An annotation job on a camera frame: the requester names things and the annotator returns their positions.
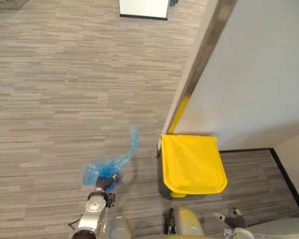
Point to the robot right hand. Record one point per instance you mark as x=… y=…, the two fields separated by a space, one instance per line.
x=235 y=221

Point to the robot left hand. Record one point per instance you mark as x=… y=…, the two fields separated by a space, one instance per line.
x=103 y=183

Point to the blue plastic trash bag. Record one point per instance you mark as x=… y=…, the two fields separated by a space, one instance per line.
x=107 y=168

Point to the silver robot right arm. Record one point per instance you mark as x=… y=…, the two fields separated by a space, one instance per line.
x=239 y=233

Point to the yellow lidded trash can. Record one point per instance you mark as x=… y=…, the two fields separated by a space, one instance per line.
x=193 y=164

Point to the silver robot left leg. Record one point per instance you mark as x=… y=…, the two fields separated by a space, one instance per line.
x=118 y=227

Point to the silver robot leg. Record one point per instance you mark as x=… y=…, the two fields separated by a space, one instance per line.
x=118 y=227
x=187 y=221

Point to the silver robot right leg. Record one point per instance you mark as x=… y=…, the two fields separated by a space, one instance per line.
x=187 y=221

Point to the black baseboard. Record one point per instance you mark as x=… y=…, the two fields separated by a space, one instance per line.
x=286 y=174

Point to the yellow corner guard strip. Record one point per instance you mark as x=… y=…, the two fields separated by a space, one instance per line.
x=180 y=113

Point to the white panel with black base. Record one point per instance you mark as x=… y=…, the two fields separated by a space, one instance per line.
x=143 y=7

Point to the metal wall corner trim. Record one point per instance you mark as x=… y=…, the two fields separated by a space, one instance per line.
x=206 y=44

